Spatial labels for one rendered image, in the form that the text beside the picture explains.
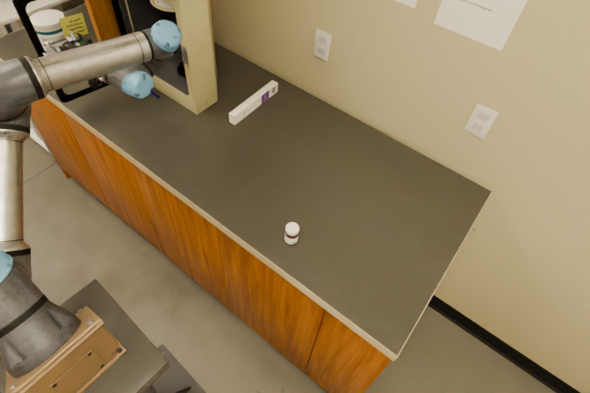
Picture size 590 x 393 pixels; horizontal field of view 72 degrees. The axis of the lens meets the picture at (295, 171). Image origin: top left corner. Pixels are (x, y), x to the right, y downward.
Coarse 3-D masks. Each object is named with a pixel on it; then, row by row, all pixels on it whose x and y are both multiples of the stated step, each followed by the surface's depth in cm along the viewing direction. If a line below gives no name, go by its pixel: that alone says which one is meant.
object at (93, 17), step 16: (48, 0) 125; (64, 0) 128; (80, 0) 132; (96, 0) 135; (32, 16) 125; (48, 16) 128; (64, 16) 131; (80, 16) 135; (96, 16) 138; (112, 16) 142; (48, 32) 131; (64, 32) 134; (80, 32) 138; (96, 32) 142; (112, 32) 146
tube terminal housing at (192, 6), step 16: (176, 0) 123; (192, 0) 126; (208, 0) 139; (176, 16) 127; (192, 16) 130; (208, 16) 135; (192, 32) 133; (208, 32) 139; (192, 48) 137; (208, 48) 143; (192, 64) 141; (208, 64) 147; (160, 80) 159; (192, 80) 145; (208, 80) 152; (176, 96) 159; (192, 96) 151; (208, 96) 157
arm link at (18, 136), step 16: (0, 128) 93; (16, 128) 95; (0, 144) 94; (16, 144) 97; (0, 160) 94; (16, 160) 96; (0, 176) 93; (16, 176) 96; (0, 192) 93; (16, 192) 96; (0, 208) 93; (16, 208) 95; (0, 224) 93; (16, 224) 95; (0, 240) 92; (16, 240) 95; (16, 256) 93
